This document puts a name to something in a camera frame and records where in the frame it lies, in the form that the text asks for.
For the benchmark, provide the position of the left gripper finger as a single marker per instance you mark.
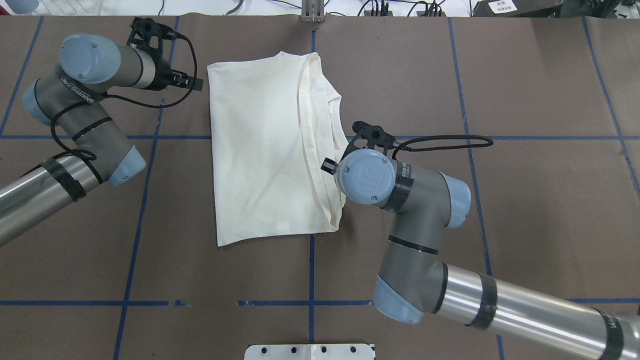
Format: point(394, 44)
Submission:
point(185, 81)

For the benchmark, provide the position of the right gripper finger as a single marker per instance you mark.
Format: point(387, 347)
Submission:
point(329, 166)

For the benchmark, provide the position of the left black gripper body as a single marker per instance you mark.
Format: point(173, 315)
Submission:
point(161, 76)

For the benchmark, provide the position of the cream long-sleeve cat shirt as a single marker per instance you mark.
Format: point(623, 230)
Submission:
point(273, 122)

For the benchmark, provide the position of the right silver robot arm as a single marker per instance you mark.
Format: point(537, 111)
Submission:
point(416, 279)

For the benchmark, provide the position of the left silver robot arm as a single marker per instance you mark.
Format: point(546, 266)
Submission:
point(94, 149)

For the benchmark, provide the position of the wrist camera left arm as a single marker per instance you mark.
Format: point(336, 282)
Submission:
point(147, 34)

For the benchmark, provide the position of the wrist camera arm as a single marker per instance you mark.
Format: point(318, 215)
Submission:
point(374, 135)
point(147, 34)

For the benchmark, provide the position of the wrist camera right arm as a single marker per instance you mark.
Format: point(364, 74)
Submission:
point(374, 135)

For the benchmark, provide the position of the aluminium frame post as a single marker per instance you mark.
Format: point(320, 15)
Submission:
point(313, 11)

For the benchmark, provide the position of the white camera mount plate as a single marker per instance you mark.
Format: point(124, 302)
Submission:
point(326, 351)

